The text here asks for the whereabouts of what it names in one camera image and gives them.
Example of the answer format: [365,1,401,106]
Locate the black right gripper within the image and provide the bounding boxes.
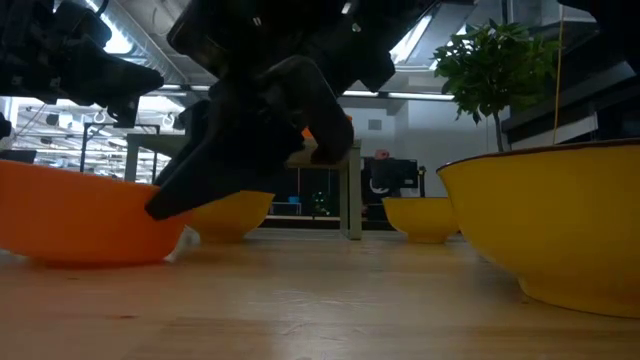
[143,0,442,222]

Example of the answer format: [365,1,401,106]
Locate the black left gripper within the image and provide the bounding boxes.
[0,0,166,129]

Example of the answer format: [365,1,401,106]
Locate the yellow floral ceramic bowl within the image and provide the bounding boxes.
[382,196,460,245]
[187,189,276,245]
[436,138,640,320]

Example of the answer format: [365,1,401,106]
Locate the black metal rack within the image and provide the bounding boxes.
[78,121,162,182]

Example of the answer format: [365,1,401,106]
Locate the green perforated metal shelf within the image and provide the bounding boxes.
[123,132,364,242]

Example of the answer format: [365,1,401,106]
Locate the black machine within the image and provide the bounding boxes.
[362,157,427,221]

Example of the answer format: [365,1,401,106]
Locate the ceiling light strip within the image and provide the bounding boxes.
[342,89,456,101]

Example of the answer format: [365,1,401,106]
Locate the green leafy plant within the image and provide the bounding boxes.
[432,18,561,154]

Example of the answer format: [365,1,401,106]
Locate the yellow cable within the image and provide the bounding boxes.
[551,7,565,146]

